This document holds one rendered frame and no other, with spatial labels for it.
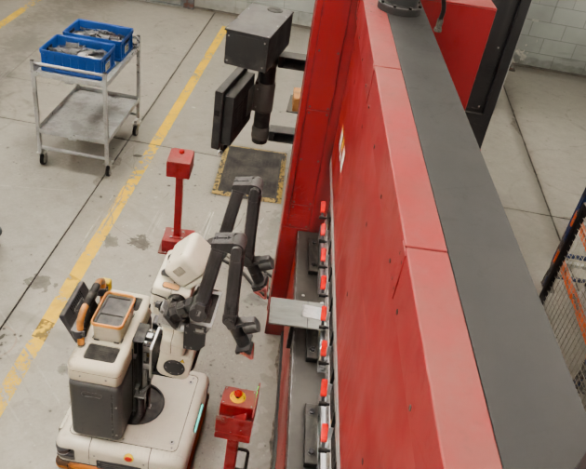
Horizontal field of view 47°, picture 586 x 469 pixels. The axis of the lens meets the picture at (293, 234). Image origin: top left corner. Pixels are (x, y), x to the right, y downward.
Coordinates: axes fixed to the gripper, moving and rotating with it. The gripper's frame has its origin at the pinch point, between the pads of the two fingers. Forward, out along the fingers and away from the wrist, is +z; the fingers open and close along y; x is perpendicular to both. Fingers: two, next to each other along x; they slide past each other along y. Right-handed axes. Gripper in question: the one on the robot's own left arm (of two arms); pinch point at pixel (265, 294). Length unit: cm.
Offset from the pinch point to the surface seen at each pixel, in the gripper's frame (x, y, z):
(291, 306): -12.3, -5.9, 5.8
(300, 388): -16, -44, 22
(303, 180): -17, 75, -16
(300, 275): -8.6, 33.8, 18.0
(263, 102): 4, 127, -47
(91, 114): 197, 269, -25
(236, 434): 13, -62, 25
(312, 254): -14, 50, 17
